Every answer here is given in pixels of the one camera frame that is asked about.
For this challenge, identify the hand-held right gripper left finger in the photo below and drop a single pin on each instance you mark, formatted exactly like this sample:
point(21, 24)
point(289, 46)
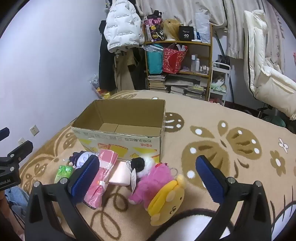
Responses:
point(85, 177)

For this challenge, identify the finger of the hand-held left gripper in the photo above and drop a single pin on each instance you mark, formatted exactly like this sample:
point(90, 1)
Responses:
point(3, 134)
point(22, 148)

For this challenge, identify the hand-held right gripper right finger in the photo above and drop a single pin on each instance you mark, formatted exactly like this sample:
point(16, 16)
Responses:
point(208, 178)

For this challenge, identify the pink packet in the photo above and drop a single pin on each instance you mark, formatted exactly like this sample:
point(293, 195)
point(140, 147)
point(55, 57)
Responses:
point(101, 176)

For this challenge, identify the grey-haired plush doll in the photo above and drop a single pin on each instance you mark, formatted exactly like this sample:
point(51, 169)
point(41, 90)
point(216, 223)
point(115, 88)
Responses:
point(81, 158)

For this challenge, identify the green tissue pack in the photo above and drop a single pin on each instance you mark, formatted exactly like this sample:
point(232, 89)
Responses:
point(62, 172)

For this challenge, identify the pale foam block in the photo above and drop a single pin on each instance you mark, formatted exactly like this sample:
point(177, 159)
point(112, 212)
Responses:
point(119, 173)

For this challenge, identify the yellow dog plush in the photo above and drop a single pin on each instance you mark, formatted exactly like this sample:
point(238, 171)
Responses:
point(166, 204)

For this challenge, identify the pink bear plush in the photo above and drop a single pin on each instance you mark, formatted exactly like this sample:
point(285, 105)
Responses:
point(157, 180)

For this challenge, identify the cardboard box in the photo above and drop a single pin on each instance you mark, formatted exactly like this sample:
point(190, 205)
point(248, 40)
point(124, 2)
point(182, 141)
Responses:
point(120, 139)

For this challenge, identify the black and white fluffy plush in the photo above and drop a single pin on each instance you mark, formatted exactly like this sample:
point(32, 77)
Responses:
point(143, 165)

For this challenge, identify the person's blue jeans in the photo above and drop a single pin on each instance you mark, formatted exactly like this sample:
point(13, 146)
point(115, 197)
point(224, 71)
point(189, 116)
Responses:
point(15, 197)

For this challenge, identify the pile of magazines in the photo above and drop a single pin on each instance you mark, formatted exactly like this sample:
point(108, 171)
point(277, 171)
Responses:
point(185, 87)

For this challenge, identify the white trolley cart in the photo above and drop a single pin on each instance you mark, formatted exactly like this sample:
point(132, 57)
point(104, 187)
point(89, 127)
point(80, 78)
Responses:
point(227, 76)

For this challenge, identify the wooden shelf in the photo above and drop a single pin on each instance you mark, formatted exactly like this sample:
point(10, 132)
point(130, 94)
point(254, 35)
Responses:
point(209, 69)

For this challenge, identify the stack of books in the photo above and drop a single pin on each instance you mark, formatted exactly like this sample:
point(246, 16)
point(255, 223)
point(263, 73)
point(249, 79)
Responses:
point(156, 82)

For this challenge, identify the row of small bottles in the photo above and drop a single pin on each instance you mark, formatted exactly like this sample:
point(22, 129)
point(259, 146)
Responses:
point(204, 68)

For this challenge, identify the short white bottle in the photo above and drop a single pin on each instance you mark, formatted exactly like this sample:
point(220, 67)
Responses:
point(197, 65)

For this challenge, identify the black hanging coat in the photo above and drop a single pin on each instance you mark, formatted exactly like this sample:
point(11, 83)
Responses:
point(105, 64)

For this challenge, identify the tall white bottle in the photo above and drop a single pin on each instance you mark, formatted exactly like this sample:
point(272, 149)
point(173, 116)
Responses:
point(193, 62)

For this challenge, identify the black hanging garment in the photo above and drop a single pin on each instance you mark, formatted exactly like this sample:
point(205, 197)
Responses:
point(138, 71)

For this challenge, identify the white padded duvet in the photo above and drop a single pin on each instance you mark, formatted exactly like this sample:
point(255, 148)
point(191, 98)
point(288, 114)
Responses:
point(259, 69)

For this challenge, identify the red patterned bag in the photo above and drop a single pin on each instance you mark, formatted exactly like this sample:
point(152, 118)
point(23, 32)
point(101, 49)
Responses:
point(172, 61)

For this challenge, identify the teal bag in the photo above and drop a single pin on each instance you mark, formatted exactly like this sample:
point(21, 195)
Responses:
point(153, 61)

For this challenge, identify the black box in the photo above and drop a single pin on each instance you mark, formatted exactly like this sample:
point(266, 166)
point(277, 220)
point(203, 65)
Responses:
point(185, 34)

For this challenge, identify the clear plastic bag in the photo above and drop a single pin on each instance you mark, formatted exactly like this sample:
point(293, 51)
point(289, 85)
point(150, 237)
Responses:
point(203, 25)

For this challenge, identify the white puffer jacket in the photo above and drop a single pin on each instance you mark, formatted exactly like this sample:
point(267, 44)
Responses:
point(120, 27)

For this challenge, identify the blonde wig head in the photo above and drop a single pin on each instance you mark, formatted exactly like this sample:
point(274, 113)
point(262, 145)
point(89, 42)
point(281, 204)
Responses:
point(171, 27)

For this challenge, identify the pink and black printed bag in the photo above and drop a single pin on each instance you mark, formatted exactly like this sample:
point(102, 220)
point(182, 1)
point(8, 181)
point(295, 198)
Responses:
point(152, 27)

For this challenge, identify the white wall socket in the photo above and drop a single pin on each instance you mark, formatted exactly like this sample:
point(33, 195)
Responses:
point(34, 130)
point(22, 140)

